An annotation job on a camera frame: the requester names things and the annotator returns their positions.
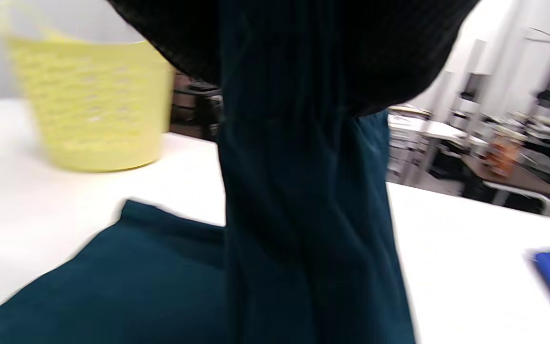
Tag person's right hand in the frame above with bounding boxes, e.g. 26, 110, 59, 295
107, 0, 480, 118

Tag dark green clothes garment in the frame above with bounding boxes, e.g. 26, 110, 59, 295
0, 0, 419, 344

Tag yellow perforated laundry basket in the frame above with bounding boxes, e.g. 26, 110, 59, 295
0, 0, 175, 172

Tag orange drink bottle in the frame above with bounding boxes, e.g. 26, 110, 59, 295
487, 130, 526, 180

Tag brown wooden side table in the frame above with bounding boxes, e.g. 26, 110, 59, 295
461, 154, 550, 200

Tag grey metal desk frame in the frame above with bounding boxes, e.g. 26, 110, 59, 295
399, 112, 488, 187

